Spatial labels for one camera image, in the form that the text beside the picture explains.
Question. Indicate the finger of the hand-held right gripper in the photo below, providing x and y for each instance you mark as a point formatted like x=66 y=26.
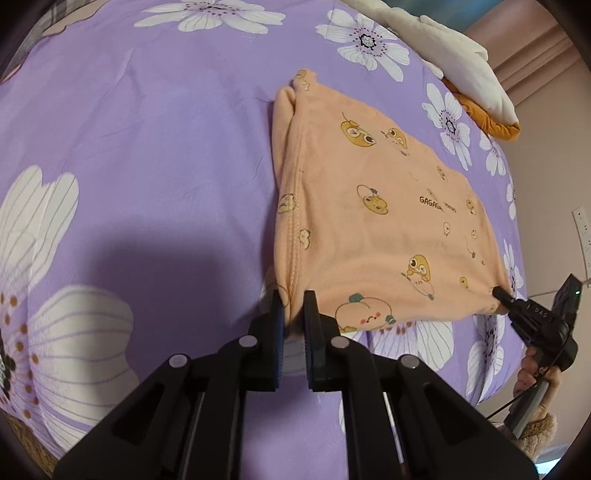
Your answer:
x=526 y=316

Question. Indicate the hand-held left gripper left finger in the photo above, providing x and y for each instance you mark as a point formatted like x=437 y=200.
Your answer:
x=278 y=333

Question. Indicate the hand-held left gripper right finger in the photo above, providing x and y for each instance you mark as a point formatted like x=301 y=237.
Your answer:
x=308 y=351

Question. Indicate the orange duck print pants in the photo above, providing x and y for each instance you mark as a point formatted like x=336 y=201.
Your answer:
x=369 y=230

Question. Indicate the person's right forearm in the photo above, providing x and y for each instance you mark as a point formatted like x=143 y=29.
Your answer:
x=538 y=436

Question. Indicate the person's right hand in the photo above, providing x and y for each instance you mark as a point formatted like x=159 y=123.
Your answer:
x=526 y=371

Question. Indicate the purple floral bed sheet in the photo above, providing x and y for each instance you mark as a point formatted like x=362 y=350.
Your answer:
x=161 y=161

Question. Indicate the pink curtain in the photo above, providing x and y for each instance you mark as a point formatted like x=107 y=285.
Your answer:
x=531 y=50

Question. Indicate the white goose plush toy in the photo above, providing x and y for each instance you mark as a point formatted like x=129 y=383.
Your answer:
x=461 y=55

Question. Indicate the teal curtain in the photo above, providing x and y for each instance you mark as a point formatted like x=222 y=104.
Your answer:
x=425 y=3

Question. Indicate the white wall socket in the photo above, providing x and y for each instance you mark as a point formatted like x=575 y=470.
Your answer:
x=583 y=235

